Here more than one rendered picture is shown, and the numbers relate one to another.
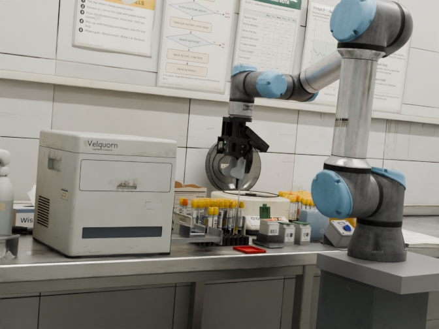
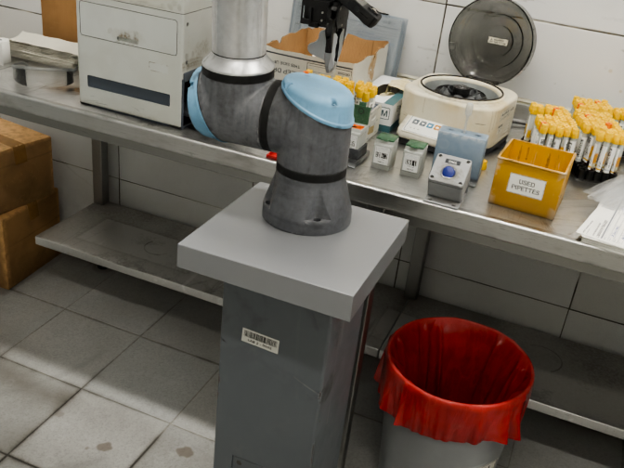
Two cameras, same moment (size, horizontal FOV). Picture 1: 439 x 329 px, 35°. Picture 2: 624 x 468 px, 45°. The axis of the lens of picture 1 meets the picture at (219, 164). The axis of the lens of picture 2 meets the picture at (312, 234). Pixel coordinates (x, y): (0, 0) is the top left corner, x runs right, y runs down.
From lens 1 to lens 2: 1.76 m
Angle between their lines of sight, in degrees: 56
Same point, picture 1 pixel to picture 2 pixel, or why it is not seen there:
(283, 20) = not seen: outside the picture
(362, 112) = not seen: outside the picture
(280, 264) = not seen: hidden behind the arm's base
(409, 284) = (191, 260)
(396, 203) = (296, 143)
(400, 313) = (273, 302)
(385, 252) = (270, 210)
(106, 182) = (106, 31)
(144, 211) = (149, 71)
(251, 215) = (420, 116)
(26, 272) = (27, 105)
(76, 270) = (69, 116)
